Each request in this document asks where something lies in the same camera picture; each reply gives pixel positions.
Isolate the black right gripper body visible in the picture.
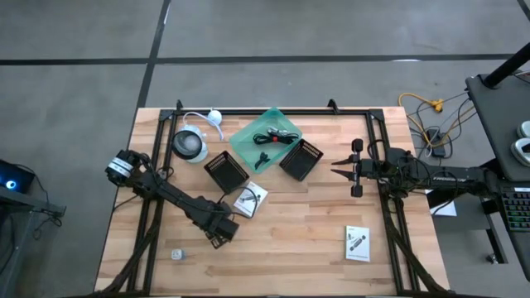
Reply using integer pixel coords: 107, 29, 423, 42
350, 138, 378, 198

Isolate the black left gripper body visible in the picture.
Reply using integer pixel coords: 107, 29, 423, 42
204, 214, 241, 244

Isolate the green translucent plastic bin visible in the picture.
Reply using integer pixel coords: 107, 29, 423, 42
229, 106, 304, 175

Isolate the black plastic slotted basket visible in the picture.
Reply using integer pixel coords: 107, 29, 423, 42
203, 150, 251, 195
278, 138, 325, 182

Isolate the white instruction manual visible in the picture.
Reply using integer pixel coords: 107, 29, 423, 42
344, 225, 372, 263

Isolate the black power brick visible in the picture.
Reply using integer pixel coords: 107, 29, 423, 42
426, 127, 447, 159

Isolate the white paper sheet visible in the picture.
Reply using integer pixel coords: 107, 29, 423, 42
426, 190, 458, 218

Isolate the white cylindrical projector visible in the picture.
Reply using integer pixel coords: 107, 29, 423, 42
171, 123, 209, 165

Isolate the white round power adapter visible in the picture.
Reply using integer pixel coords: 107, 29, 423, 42
206, 108, 224, 127

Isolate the black side table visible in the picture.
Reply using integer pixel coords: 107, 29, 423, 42
464, 70, 530, 282

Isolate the black backlit keyboard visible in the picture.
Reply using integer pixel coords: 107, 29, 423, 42
499, 185, 530, 233

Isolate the black pole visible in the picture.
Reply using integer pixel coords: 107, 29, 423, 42
482, 41, 530, 90

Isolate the black device with blue light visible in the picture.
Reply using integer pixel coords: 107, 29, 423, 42
0, 159, 36, 195

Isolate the thin black looped cable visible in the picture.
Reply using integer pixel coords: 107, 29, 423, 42
218, 185, 260, 219

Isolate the black metal table frame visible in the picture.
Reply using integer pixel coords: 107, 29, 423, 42
94, 99, 452, 298

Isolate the small black cable piece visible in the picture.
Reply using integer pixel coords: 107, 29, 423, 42
253, 151, 271, 171

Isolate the yellow floor cable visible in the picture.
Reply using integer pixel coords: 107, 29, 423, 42
397, 92, 477, 150

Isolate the white power cable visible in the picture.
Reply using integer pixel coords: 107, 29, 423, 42
181, 110, 225, 142

